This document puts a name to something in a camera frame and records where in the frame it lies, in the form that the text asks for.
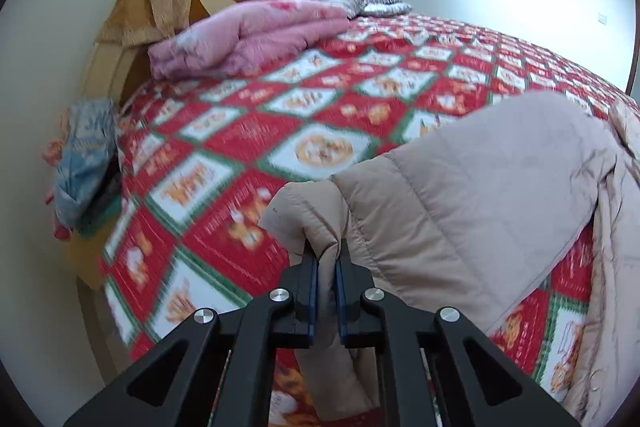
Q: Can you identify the cream and brown headboard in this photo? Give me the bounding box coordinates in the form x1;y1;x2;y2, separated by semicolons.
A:
65;0;247;383

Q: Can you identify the pale pink quilted down jacket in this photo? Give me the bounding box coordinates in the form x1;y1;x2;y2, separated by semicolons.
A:
260;91;639;426

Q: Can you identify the striped grey pillow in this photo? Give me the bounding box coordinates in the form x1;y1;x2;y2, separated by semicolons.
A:
318;0;412;20

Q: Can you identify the blue patterned cloth bundle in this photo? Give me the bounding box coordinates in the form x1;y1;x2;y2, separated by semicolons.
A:
42;98;116;242

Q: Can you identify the red patterned bed quilt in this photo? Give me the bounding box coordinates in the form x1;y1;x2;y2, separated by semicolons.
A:
103;14;639;426

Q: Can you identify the pink folded blanket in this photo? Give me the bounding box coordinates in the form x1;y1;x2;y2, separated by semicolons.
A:
148;0;350;80

